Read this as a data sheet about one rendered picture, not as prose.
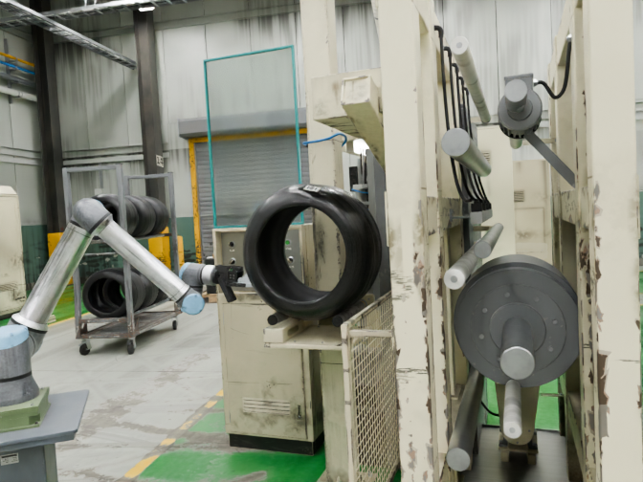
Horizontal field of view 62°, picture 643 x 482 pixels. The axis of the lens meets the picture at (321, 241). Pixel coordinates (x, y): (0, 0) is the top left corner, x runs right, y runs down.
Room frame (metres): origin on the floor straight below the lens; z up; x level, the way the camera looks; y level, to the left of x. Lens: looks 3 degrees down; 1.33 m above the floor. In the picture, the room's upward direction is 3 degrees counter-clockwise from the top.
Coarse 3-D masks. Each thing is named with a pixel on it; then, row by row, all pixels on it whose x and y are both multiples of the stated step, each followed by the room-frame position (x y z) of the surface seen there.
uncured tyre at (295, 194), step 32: (288, 192) 2.14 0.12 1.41; (320, 192) 2.10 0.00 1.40; (256, 224) 2.18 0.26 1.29; (288, 224) 2.42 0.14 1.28; (352, 224) 2.05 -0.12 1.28; (256, 256) 2.19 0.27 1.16; (352, 256) 2.04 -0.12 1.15; (256, 288) 2.19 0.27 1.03; (288, 288) 2.41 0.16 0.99; (352, 288) 2.06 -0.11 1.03
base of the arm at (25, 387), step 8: (16, 376) 1.99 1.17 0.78; (24, 376) 2.02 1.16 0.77; (32, 376) 2.07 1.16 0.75; (0, 384) 1.97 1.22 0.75; (8, 384) 1.97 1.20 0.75; (16, 384) 1.99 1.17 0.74; (24, 384) 2.01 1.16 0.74; (32, 384) 2.04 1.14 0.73; (0, 392) 1.96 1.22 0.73; (8, 392) 1.97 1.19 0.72; (16, 392) 1.98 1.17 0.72; (24, 392) 2.01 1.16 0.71; (32, 392) 2.02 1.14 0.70; (0, 400) 1.95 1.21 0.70; (8, 400) 1.96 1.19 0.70; (16, 400) 1.97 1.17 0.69; (24, 400) 1.99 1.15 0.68
